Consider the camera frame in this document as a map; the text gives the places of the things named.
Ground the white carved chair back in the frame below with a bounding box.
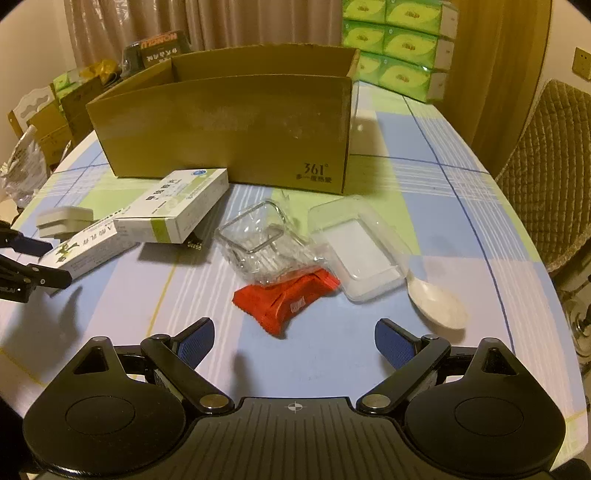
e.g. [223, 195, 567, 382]
[7, 85, 57, 139]

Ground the small green tissue pack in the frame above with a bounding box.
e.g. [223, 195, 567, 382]
[52, 69, 93, 100]

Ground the open brown carton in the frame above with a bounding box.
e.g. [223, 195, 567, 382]
[60, 76, 106, 136]

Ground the slim medicine box plant print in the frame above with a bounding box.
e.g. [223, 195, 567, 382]
[39, 219, 139, 280]

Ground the white green medicine box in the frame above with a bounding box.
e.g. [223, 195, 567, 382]
[113, 168, 230, 244]

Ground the small brown carton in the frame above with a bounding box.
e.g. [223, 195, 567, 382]
[27, 111, 71, 168]

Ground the clear plastic tray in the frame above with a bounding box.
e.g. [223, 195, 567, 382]
[215, 199, 289, 272]
[307, 194, 414, 304]

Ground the stack of green tissue packs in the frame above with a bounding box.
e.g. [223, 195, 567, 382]
[342, 0, 460, 103]

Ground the dark green carton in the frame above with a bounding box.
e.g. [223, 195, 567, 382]
[121, 21, 195, 75]

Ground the white power adapter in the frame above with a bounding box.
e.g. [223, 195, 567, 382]
[36, 206, 94, 238]

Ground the white plastic spoon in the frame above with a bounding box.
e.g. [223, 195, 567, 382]
[404, 258, 469, 330]

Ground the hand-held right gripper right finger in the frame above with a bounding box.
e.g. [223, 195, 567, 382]
[355, 318, 520, 416]

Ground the beige curtain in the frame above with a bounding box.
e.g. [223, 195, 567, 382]
[62, 0, 345, 70]

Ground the brown cardboard box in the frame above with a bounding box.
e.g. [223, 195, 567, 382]
[86, 44, 361, 195]

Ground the wall switch plate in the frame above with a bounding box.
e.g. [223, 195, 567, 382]
[571, 46, 591, 75]

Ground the yellow bag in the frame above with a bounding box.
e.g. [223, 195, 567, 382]
[81, 60, 123, 85]

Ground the quilted chair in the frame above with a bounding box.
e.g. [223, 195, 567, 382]
[494, 78, 591, 278]

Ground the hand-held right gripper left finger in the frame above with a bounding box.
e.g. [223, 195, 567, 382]
[69, 318, 234, 416]

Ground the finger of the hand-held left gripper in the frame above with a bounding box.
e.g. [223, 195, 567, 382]
[0, 220, 54, 256]
[0, 253, 73, 291]

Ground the checked tablecloth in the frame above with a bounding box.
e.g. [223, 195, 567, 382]
[0, 80, 587, 462]

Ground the clear ridged plastic wrapper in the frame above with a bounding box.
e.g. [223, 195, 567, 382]
[233, 231, 325, 289]

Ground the clear plastic bag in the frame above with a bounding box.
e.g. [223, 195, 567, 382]
[0, 124, 51, 209]

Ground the red snack packet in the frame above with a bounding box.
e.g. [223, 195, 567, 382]
[232, 270, 341, 339]

